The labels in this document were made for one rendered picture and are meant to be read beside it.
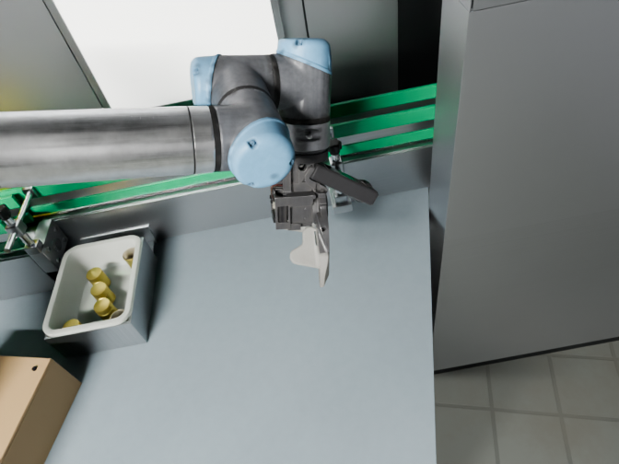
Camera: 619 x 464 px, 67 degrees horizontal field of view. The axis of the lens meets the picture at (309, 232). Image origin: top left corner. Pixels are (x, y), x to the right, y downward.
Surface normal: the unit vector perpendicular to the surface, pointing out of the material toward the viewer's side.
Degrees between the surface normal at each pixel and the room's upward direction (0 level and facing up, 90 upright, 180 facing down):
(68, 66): 90
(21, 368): 5
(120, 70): 90
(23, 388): 5
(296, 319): 0
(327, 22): 90
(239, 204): 90
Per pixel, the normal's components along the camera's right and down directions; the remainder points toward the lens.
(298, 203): 0.18, 0.40
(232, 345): -0.15, -0.66
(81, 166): 0.31, 0.64
